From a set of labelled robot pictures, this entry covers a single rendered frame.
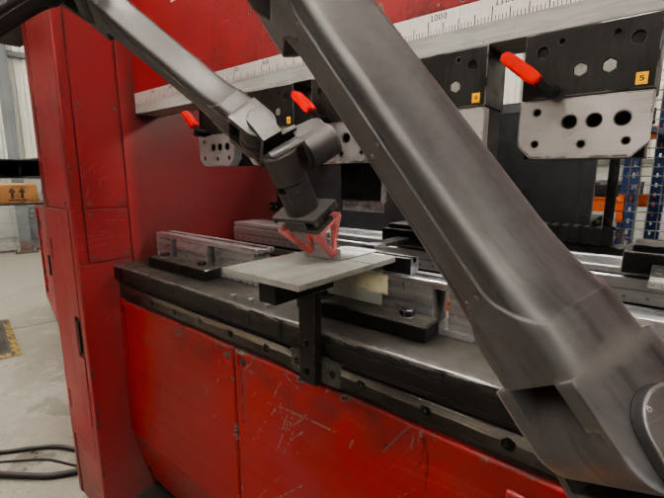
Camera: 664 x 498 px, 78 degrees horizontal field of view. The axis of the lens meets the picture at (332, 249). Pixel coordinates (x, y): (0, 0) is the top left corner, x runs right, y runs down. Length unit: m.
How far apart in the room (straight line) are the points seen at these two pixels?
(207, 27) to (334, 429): 0.96
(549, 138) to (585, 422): 0.47
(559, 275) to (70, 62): 1.36
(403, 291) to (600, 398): 0.58
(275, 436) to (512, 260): 0.80
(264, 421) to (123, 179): 0.87
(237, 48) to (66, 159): 0.61
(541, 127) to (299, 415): 0.66
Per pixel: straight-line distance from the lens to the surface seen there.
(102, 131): 1.44
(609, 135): 0.64
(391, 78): 0.27
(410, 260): 0.77
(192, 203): 1.56
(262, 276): 0.64
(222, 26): 1.12
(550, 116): 0.65
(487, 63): 0.69
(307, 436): 0.88
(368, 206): 0.82
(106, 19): 0.85
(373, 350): 0.69
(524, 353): 0.23
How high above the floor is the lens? 1.15
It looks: 10 degrees down
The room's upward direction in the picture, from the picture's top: straight up
